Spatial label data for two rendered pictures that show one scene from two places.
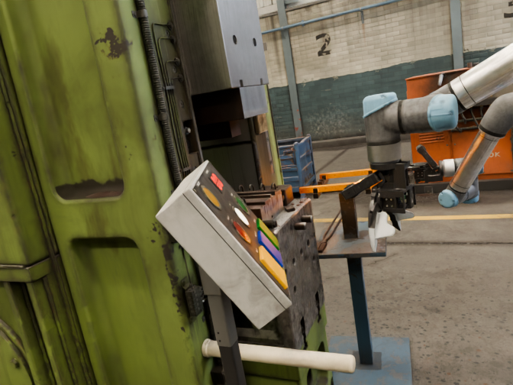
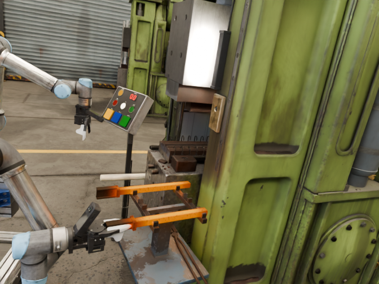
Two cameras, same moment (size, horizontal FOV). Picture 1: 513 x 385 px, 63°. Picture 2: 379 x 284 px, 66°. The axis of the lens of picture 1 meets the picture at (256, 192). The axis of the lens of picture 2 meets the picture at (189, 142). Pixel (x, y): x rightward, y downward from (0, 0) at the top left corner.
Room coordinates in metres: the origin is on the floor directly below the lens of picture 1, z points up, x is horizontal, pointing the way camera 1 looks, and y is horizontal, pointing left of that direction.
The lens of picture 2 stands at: (2.54, -1.20, 1.55)
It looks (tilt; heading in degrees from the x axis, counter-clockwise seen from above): 18 degrees down; 130
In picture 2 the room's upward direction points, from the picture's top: 9 degrees clockwise
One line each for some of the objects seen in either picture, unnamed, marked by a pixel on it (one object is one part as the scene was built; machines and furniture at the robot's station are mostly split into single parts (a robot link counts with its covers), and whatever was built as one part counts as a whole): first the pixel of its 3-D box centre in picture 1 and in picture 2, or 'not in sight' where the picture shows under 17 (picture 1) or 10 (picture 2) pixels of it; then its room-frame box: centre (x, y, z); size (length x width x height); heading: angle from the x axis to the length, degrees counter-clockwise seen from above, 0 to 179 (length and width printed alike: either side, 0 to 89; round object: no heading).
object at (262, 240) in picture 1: (268, 250); (117, 118); (0.86, 0.00, 1.01); 0.07 x 0.05 x 0.07; 179
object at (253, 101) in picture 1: (200, 109); (205, 92); (1.50, 0.14, 1.32); 0.42 x 0.20 x 0.10; 64
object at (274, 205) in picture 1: (219, 208); (196, 150); (1.50, 0.14, 0.96); 0.42 x 0.20 x 0.09; 64
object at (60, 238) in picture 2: (447, 167); (60, 239); (1.76, -0.83, 0.90); 0.08 x 0.05 x 0.08; 160
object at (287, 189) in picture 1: (275, 195); (184, 163); (1.59, -0.07, 0.95); 0.12 x 0.08 x 0.06; 64
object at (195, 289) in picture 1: (195, 299); not in sight; (1.12, 0.23, 0.80); 0.06 x 0.03 x 0.14; 154
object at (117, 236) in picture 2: not in sight; (118, 233); (1.84, -0.66, 0.90); 0.09 x 0.03 x 0.06; 67
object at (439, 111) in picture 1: (429, 113); (66, 87); (0.92, -0.40, 1.23); 0.11 x 0.11 x 0.08; 56
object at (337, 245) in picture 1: (351, 237); (158, 252); (1.79, -0.39, 0.65); 0.40 x 0.30 x 0.02; 161
